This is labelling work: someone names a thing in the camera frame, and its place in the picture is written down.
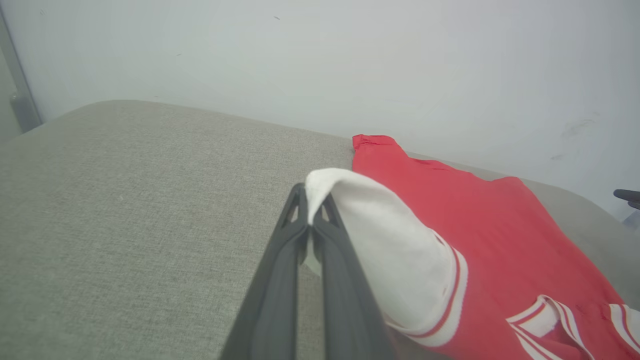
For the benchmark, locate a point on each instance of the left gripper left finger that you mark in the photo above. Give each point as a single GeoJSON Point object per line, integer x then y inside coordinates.
{"type": "Point", "coordinates": [275, 310]}

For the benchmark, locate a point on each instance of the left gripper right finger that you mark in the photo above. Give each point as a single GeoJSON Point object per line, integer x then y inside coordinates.
{"type": "Point", "coordinates": [350, 310]}

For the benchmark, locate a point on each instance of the red basketball jersey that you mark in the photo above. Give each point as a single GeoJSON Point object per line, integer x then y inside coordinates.
{"type": "Point", "coordinates": [500, 250]}

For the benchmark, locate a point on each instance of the grey fabric sofa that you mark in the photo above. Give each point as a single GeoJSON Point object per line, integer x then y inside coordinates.
{"type": "Point", "coordinates": [125, 225]}

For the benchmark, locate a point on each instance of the dark grey rounded object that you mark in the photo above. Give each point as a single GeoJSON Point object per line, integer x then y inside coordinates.
{"type": "Point", "coordinates": [629, 196]}

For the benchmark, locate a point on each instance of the grey metal frame post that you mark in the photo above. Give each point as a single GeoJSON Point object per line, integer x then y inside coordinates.
{"type": "Point", "coordinates": [22, 107]}

